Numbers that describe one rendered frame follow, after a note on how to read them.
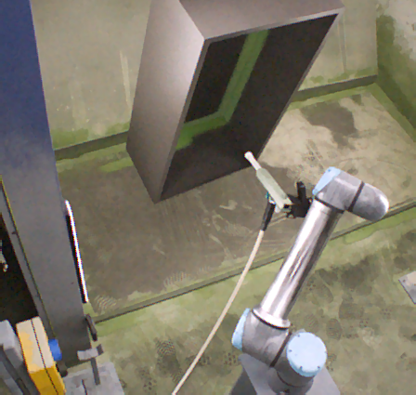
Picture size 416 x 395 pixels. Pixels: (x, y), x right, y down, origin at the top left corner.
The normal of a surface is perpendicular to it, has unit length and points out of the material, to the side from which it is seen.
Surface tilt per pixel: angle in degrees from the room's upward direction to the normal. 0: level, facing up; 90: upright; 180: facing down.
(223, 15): 12
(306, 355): 5
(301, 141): 0
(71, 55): 57
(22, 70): 90
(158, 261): 0
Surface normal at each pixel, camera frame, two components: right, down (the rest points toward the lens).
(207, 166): 0.21, -0.44
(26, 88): 0.41, 0.75
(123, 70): 0.40, 0.30
